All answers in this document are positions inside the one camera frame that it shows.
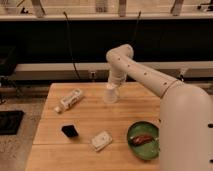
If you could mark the small white box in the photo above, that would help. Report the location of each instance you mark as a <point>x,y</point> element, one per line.
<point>100,141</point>

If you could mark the red brown food item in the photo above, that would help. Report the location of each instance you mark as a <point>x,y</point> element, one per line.
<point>141,139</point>

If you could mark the black eraser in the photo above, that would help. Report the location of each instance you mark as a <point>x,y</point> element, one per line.
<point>69,131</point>

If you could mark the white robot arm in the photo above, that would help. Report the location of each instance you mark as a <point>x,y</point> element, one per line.
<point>186,113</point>

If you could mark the white plastic bottle lying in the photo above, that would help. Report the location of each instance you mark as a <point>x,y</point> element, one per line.
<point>69,100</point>

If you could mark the black floor mat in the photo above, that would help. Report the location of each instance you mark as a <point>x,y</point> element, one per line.
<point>10,122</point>

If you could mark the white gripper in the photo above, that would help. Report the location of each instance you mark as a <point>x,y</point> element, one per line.
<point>111,86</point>

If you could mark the green round plate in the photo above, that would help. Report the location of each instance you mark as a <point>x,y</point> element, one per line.
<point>149,150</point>

